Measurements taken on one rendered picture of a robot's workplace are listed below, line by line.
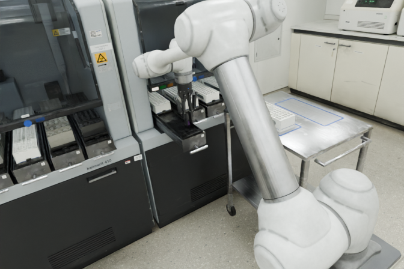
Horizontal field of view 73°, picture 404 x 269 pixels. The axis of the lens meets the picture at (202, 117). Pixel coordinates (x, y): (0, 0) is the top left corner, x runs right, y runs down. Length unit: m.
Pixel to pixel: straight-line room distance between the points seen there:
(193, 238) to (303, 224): 1.29
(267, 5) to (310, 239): 0.59
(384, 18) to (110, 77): 2.54
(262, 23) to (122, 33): 0.81
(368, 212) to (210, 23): 0.63
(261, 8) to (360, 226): 0.62
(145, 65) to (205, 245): 1.19
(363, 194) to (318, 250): 0.20
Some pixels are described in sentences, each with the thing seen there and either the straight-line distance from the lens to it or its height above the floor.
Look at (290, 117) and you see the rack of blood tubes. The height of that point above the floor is 0.88.
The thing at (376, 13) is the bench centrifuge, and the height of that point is 1.09.
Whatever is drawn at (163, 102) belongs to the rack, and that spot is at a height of 0.86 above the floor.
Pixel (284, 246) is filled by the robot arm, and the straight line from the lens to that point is 0.72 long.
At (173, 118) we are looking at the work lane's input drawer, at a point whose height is 0.80.
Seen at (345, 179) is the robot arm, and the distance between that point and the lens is 0.86.
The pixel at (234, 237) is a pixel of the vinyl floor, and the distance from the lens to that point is 1.93.
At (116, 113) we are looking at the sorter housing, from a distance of 1.52.
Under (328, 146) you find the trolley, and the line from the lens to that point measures 1.29.
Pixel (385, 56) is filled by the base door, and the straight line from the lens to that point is 3.22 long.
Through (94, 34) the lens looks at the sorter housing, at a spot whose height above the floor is 1.30.
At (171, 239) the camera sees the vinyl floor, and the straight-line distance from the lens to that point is 1.96.
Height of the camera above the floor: 1.48
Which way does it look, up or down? 26 degrees down
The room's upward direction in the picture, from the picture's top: 5 degrees counter-clockwise
